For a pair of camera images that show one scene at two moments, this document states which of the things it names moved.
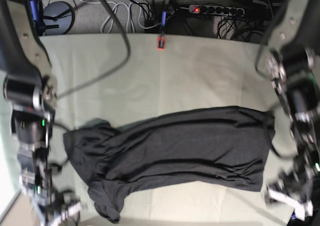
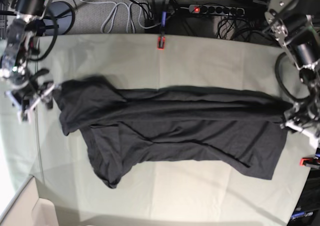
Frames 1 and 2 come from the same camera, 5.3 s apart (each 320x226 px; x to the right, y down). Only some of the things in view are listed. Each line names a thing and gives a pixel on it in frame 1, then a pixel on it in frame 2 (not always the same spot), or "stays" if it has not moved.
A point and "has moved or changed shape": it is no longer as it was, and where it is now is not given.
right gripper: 297,182 -> 304,112
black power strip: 216,10 stays
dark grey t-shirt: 228,146 has moved or changed shape
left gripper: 49,201 -> 23,86
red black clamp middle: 161,40 stays
